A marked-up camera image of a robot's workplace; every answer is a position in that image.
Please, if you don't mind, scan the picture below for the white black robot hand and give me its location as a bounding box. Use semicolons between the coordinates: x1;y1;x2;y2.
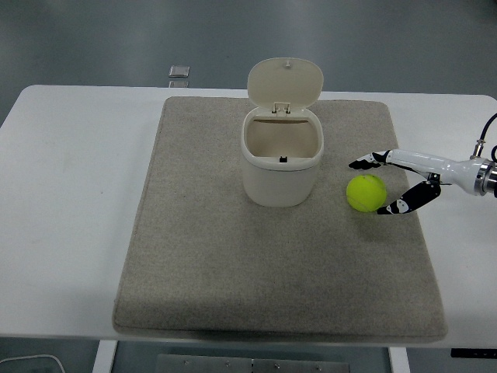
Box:
348;148;482;216

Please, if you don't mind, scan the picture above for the yellow-green tennis ball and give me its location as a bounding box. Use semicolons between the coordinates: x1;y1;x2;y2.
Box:
346;174;388;213

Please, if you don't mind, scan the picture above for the cream bin with flip lid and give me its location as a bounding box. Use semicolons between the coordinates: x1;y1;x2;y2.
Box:
240;57;325;207

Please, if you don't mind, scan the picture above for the black table control panel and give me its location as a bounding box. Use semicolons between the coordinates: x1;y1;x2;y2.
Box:
450;348;497;358

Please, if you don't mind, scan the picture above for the white table leg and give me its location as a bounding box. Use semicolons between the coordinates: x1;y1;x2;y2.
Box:
388;347;408;373
92;340;117;373

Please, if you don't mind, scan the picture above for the beige felt mat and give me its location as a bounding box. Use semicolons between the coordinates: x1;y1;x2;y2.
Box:
112;96;450;343

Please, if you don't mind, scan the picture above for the grey metal plate with screws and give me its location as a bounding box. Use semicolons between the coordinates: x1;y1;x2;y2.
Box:
155;353;350;373

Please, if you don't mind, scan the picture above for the white cable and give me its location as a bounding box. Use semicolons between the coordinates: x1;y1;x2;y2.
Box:
0;353;65;373

